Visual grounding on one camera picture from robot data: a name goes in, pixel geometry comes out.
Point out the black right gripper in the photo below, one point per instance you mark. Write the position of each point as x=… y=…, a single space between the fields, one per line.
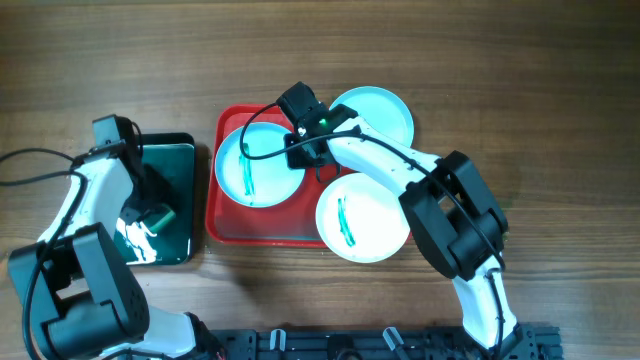
x=295 y=162

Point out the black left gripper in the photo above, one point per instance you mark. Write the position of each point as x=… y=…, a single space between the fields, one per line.
x=159 y=185

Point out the green yellow sponge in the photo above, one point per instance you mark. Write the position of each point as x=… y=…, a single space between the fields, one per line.
x=158 y=219

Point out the light blue plate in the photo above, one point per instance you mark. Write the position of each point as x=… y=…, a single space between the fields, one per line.
x=383 y=110
x=256 y=183

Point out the white plate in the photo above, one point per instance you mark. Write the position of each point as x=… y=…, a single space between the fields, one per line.
x=360 y=220

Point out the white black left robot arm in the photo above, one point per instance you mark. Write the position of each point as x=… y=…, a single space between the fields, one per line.
x=79 y=298

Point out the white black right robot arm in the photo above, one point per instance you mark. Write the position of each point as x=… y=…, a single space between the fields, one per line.
x=454 y=217

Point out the black water tray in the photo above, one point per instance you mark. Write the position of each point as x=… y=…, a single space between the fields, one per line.
x=173 y=155

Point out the red plastic tray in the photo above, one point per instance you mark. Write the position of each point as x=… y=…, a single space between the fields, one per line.
x=290 y=223

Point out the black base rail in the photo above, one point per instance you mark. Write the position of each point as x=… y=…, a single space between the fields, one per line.
x=520 y=342

